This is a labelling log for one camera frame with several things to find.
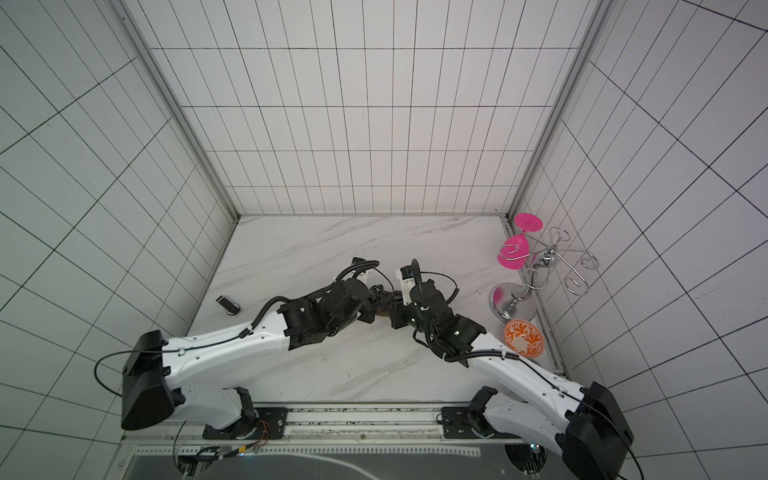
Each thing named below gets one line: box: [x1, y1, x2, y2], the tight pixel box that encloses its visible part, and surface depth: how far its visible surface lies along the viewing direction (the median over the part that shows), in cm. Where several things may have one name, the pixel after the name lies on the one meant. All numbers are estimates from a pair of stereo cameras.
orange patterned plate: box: [504, 319, 545, 359], surface depth 87 cm
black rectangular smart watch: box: [215, 295, 241, 315], surface depth 95 cm
